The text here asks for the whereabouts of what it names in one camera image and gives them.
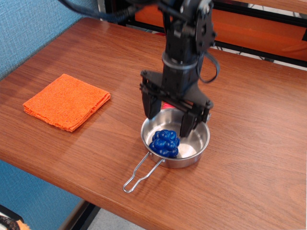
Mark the folded orange cloth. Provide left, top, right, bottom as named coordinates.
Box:
left=23, top=74, right=111, bottom=132

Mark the blue plastic grape bunch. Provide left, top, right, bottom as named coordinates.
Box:
left=149, top=129, right=180, bottom=158

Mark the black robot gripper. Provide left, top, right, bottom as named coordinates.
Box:
left=140, top=61, right=213, bottom=138

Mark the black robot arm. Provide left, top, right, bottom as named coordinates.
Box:
left=130, top=0, right=220, bottom=137

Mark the black table leg frame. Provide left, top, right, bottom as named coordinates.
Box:
left=59, top=199, right=100, bottom=230

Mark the stainless steel pan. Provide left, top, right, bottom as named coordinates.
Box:
left=123, top=108, right=210, bottom=193

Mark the fork with pink handle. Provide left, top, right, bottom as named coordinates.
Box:
left=162, top=102, right=175, bottom=109

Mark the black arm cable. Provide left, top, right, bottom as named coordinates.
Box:
left=57, top=0, right=144, bottom=24

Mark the orange object bottom left corner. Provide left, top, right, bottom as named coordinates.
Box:
left=0, top=213, right=31, bottom=230

